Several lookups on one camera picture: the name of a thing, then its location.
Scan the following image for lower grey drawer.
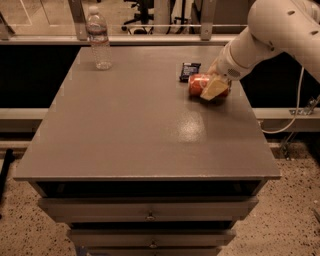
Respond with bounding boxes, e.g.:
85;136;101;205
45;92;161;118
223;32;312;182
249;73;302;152
68;229;235;249

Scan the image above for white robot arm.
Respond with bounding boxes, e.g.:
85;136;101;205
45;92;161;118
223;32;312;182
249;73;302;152
200;0;320;100

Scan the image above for red coke can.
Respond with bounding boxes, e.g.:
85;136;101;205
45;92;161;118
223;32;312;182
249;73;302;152
188;74;215;97

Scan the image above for black pole at left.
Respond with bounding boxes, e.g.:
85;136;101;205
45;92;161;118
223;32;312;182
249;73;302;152
0;148;15;204

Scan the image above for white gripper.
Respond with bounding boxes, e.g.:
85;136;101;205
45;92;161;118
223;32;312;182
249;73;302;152
200;42;254;101

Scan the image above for grey drawer cabinet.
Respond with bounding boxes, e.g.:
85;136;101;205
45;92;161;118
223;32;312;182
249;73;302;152
14;46;280;256

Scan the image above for clear plastic water bottle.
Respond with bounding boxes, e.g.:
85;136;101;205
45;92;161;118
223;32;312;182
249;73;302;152
86;6;112;70

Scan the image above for upper grey drawer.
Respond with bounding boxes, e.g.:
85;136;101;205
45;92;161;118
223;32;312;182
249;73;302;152
39;197;258;223

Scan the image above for black office chair base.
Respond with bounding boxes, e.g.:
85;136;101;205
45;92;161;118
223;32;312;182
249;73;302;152
121;0;154;34

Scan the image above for metal railing frame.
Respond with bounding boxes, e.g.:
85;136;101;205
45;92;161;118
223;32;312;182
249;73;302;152
0;0;254;47

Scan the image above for blue rxbar blueberry bar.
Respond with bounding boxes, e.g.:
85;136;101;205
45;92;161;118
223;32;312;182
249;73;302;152
179;63;201;82

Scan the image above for grey drawer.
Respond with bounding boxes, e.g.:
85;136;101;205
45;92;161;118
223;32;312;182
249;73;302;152
68;229;235;249
39;197;258;223

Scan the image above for metal floor bracket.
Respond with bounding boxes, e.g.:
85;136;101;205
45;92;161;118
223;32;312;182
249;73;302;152
289;95;320;116

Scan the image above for white cable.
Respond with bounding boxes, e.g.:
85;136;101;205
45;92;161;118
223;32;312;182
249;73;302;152
259;66;306;135

